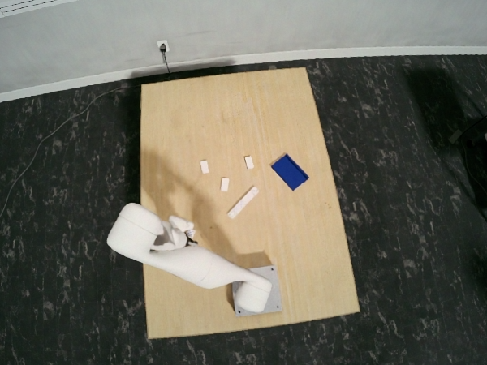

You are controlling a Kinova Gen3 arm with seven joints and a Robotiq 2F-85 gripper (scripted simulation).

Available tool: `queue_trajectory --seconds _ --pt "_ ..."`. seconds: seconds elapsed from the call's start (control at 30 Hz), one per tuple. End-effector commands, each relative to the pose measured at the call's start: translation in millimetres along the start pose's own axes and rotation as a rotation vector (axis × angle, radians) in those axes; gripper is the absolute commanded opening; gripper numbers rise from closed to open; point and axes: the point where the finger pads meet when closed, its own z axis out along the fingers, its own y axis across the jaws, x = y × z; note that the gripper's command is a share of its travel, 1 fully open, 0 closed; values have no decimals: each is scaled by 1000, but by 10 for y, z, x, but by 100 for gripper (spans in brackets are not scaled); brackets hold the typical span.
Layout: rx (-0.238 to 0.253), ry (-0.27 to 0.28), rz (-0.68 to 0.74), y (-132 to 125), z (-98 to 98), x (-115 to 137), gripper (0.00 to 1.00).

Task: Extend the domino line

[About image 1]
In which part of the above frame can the dark blue rectangular pad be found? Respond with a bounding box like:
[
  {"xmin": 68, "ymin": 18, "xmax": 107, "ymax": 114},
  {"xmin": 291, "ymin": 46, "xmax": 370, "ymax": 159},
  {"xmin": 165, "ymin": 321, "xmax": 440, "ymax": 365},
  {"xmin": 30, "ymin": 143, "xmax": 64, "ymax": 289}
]
[{"xmin": 271, "ymin": 154, "xmax": 309, "ymax": 191}]

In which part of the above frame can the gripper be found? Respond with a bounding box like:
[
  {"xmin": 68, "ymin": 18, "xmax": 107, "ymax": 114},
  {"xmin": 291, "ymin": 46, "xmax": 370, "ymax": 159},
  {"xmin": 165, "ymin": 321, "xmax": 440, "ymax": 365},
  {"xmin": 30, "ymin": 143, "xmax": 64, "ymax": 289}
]
[{"xmin": 184, "ymin": 231, "xmax": 198, "ymax": 247}]

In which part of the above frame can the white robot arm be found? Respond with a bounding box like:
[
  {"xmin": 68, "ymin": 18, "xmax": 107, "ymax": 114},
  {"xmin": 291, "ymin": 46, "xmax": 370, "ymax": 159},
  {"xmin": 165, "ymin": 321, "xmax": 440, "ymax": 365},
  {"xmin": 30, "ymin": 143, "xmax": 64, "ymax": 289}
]
[{"xmin": 107, "ymin": 203, "xmax": 272, "ymax": 312}]

